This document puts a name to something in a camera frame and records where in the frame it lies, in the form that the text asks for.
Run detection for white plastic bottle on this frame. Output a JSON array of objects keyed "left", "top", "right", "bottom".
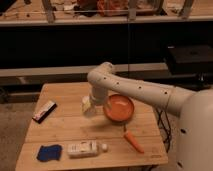
[{"left": 67, "top": 140, "right": 108, "bottom": 158}]

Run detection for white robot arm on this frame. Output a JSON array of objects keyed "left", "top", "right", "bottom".
[{"left": 82, "top": 62, "right": 213, "bottom": 171}]

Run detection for orange ceramic bowl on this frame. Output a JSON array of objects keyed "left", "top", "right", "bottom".
[{"left": 103, "top": 94, "right": 135, "bottom": 122}]

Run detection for wooden table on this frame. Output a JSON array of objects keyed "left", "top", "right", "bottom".
[{"left": 15, "top": 83, "right": 168, "bottom": 171}]

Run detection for orange carrot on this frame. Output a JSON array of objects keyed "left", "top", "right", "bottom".
[{"left": 124, "top": 131, "right": 144, "bottom": 153}]

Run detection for blue cloth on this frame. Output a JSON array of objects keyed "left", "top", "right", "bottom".
[{"left": 37, "top": 144, "right": 62, "bottom": 162}]

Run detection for black box on right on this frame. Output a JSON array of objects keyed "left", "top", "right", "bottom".
[{"left": 166, "top": 45, "right": 213, "bottom": 74}]

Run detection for long wooden shelf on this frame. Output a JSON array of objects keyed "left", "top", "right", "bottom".
[{"left": 0, "top": 0, "right": 213, "bottom": 27}]

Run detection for black cables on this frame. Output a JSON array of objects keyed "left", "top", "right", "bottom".
[{"left": 155, "top": 107, "right": 172, "bottom": 153}]

